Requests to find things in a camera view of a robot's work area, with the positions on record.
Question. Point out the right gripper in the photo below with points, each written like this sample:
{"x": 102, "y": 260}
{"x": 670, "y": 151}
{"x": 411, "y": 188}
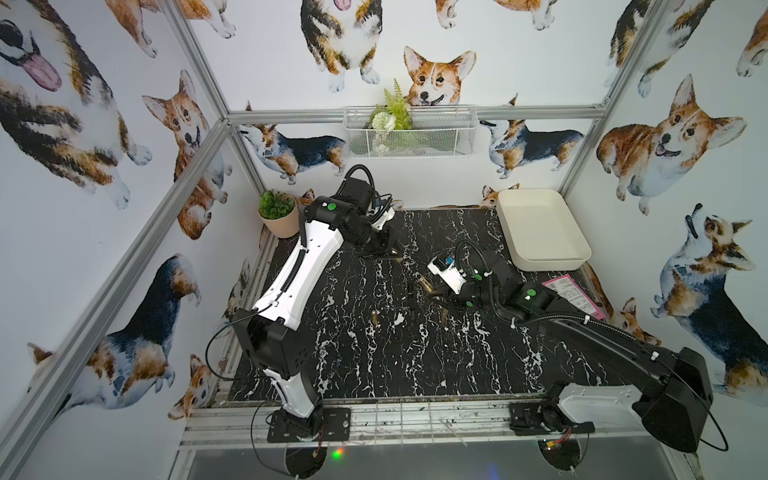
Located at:
{"x": 449, "y": 294}

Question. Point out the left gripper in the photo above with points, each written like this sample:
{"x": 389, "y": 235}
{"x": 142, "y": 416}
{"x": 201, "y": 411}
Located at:
{"x": 377, "y": 241}

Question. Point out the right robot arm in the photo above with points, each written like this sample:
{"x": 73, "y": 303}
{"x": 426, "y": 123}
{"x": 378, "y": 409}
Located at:
{"x": 666, "y": 393}

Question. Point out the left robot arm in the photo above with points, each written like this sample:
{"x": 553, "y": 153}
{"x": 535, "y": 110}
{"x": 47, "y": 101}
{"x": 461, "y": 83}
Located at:
{"x": 271, "y": 333}

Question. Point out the cream rectangular tray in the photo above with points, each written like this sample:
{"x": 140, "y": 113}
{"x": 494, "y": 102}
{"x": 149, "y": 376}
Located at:
{"x": 540, "y": 231}

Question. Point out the pink printed card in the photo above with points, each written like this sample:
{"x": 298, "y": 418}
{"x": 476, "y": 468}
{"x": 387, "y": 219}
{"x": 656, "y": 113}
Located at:
{"x": 567, "y": 288}

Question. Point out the potted green plant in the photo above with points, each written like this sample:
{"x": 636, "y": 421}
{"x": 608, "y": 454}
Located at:
{"x": 279, "y": 212}

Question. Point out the fern and white flower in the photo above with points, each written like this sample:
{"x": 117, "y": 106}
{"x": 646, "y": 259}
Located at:
{"x": 387, "y": 120}

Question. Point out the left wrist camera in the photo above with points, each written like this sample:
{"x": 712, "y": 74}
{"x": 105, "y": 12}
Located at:
{"x": 386, "y": 217}

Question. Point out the white wire basket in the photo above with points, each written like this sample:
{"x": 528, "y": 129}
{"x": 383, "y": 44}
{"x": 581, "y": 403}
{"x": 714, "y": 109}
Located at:
{"x": 438, "y": 132}

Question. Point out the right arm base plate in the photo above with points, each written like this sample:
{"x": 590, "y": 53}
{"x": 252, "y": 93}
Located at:
{"x": 541, "y": 418}

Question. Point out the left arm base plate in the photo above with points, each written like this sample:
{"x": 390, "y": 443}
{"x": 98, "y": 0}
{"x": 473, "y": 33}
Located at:
{"x": 326, "y": 424}

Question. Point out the aluminium front rail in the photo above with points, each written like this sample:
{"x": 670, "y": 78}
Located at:
{"x": 369, "y": 425}

